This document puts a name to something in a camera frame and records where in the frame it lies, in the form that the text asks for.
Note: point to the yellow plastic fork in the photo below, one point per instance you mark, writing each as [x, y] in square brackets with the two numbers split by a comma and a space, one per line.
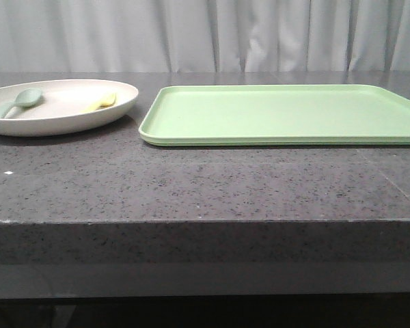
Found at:
[107, 100]

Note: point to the cream round plate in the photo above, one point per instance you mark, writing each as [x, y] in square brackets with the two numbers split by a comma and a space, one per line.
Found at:
[62, 106]

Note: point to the light green tray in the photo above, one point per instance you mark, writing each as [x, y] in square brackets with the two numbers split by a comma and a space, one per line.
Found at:
[277, 115]

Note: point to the light green spoon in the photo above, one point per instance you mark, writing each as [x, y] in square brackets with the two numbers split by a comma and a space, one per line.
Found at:
[25, 99]

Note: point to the grey curtain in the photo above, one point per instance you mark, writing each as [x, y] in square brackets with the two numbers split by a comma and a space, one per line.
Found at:
[204, 36]

